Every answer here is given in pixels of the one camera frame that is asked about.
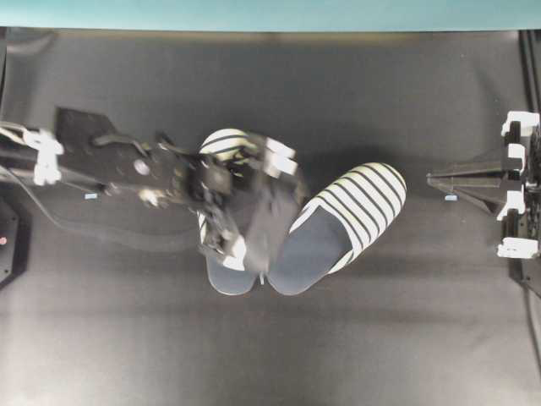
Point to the striped slipper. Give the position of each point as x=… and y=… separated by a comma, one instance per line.
x=337, y=225
x=224, y=279

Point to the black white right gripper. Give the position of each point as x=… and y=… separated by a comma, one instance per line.
x=508, y=204

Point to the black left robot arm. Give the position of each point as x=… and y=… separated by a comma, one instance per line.
x=86, y=151

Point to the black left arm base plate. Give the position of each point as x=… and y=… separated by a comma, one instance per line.
x=16, y=228

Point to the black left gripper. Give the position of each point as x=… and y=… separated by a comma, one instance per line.
x=248, y=201

